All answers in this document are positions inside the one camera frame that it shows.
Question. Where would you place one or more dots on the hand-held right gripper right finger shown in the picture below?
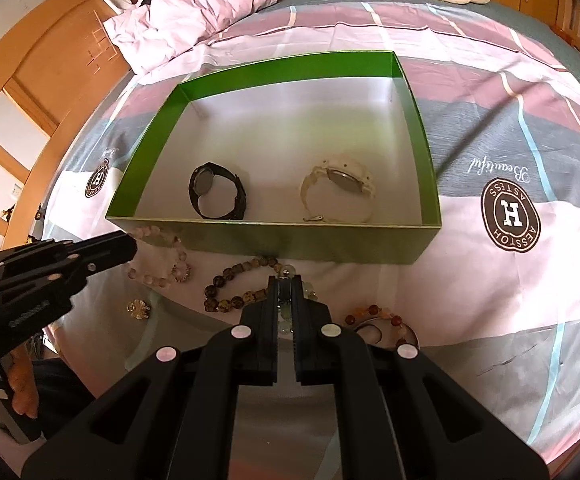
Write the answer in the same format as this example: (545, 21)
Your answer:
(302, 340)

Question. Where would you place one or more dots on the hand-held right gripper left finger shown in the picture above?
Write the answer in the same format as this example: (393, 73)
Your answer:
(272, 340)

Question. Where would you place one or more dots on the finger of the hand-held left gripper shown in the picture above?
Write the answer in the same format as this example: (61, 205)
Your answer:
(110, 252)

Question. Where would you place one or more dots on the gold flower brooch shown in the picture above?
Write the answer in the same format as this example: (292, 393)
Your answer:
(139, 308)

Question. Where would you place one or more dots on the green cardboard box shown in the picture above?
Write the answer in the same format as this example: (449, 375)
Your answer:
(320, 245)

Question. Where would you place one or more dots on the person's left hand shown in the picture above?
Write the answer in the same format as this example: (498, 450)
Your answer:
(24, 385)

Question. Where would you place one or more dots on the black wristwatch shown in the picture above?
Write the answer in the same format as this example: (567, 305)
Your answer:
(202, 180)

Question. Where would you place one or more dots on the white wristwatch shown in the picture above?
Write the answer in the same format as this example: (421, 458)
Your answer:
(342, 177)

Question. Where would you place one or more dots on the plaid bed sheet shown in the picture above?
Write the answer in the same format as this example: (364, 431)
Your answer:
(469, 285)

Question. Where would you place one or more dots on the wooden headboard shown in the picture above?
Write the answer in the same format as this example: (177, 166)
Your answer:
(55, 45)

